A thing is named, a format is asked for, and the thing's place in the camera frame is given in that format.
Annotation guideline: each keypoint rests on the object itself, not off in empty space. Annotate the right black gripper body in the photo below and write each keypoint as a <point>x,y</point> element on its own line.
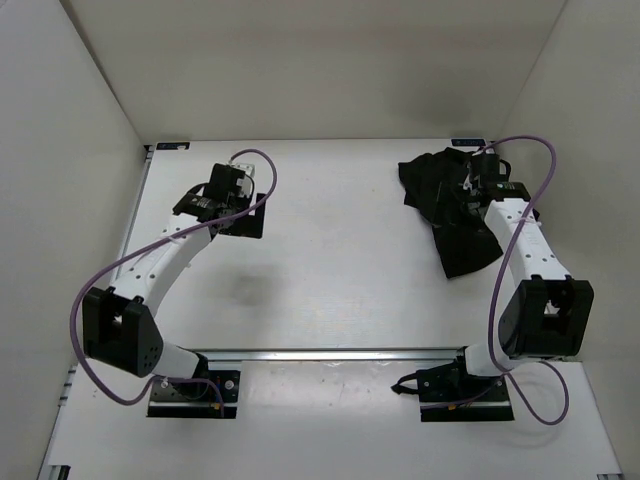
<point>464,201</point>

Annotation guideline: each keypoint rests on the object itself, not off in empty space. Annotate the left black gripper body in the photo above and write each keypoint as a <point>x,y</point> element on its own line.
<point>244,200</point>

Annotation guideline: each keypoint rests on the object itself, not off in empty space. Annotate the black pleated skirt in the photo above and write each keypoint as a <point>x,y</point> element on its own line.
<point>465,245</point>

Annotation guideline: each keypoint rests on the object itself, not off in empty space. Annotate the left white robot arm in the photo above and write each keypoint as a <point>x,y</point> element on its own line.
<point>119,327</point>

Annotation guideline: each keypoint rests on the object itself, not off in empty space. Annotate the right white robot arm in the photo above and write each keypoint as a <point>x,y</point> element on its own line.
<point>547,315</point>

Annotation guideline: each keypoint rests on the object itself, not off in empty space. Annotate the right blue label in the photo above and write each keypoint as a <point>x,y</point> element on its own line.
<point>468,142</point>

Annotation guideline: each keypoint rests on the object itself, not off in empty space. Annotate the blue label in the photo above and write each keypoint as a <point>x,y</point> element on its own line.
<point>468,142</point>
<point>172,146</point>

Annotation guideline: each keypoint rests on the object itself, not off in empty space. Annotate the left blue label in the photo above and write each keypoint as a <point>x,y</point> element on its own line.
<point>172,146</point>

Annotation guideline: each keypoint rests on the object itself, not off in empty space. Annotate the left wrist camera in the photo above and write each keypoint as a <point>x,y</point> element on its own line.
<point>230,180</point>

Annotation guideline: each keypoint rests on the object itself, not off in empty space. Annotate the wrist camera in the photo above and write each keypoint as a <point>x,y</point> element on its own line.
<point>230,180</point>
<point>488,167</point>

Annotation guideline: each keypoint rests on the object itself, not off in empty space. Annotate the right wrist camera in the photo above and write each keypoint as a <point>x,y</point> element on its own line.
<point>488,167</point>

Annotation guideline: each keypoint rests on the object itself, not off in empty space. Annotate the aluminium rail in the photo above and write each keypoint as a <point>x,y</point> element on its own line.
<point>330,355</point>

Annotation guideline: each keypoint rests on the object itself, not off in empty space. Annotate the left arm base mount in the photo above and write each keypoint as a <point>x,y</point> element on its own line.
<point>197,401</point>

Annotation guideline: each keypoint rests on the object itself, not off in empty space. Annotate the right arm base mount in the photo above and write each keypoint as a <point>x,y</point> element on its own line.
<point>449,394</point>

